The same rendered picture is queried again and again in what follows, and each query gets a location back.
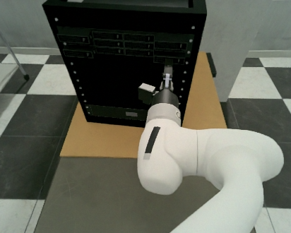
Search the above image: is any tan flat board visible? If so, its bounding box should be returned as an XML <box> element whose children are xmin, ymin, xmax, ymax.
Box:
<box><xmin>60</xmin><ymin>52</ymin><xmax>227</xmax><ymax>159</ymax></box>

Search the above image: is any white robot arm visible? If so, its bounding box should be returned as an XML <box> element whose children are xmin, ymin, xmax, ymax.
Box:
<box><xmin>137</xmin><ymin>103</ymin><xmax>283</xmax><ymax>233</ymax></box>

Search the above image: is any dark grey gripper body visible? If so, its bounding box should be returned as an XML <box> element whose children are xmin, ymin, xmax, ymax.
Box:
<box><xmin>151</xmin><ymin>83</ymin><xmax>179</xmax><ymax>109</ymax></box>

